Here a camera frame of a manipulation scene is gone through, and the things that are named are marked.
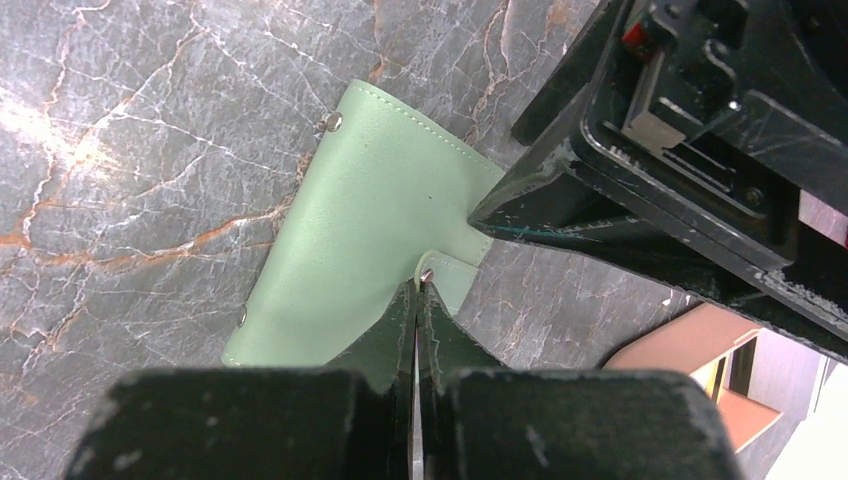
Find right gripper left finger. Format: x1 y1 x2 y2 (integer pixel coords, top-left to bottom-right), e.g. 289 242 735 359
65 280 418 479

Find pink oval tray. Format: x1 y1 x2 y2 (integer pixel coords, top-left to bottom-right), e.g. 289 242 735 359
603 304 782 452

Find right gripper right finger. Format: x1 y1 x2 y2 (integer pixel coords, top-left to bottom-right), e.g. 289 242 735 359
417 283 743 479

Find green card holder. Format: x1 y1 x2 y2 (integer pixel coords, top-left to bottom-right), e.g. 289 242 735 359
221 80 504 367

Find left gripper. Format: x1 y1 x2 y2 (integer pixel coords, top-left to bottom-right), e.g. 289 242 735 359
470 1 847 361

